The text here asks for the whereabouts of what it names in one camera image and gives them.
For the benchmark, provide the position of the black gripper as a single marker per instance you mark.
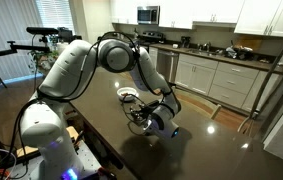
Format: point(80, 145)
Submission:
point(148, 115)

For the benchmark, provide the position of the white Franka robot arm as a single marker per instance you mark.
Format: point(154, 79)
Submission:
point(67, 66)

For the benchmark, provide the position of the white ceramic bowl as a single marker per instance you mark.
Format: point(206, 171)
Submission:
point(131, 90)

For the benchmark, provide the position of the mixed nuts and dried fruit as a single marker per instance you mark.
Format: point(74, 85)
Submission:
point(125, 94)

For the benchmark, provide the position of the stainless steel dishwasher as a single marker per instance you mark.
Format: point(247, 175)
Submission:
point(169, 63)

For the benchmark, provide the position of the white lower kitchen cabinets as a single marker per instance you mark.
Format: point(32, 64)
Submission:
point(197, 76)

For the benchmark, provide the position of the white kitchen cabinets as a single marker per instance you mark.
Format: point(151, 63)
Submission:
point(257, 15)
point(197, 76)

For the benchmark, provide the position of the small white container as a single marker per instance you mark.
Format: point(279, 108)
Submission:
point(175, 46)

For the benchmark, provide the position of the light wooden chair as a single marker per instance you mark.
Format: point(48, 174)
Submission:
point(216, 111)

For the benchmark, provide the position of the black kitchen stove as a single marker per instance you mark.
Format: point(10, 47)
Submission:
point(152, 36)

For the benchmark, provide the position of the black coffee maker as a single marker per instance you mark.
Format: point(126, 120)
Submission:
point(185, 42)

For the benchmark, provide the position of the chrome sink faucet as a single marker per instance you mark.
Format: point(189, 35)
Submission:
point(207, 46)

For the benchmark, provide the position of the stainless steel microwave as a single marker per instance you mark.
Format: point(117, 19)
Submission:
point(147, 15)

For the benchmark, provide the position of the green houseplant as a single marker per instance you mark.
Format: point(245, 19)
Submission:
point(44, 60)

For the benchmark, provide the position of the dark metal stand pole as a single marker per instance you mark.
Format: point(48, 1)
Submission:
point(254, 114)

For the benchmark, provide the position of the wooden base board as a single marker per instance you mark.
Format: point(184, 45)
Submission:
point(24, 151)

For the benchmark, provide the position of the pile of bags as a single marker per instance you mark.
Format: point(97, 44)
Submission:
point(239, 52)

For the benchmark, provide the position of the white window blinds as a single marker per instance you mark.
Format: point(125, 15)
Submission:
point(54, 13)

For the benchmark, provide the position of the wooden cutting board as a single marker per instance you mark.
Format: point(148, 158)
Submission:
point(252, 41)

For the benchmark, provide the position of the dark kitchen countertop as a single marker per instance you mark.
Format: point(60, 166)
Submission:
point(267, 66)

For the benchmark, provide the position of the white upper kitchen cabinets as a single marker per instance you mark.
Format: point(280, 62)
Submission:
point(257, 15)

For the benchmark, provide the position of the grey vertical blinds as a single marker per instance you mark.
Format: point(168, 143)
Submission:
point(4, 23)

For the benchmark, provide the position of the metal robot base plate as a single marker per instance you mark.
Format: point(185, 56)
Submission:
point(87, 160)

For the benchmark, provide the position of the black bar camera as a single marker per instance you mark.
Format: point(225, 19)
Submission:
point(41, 30)

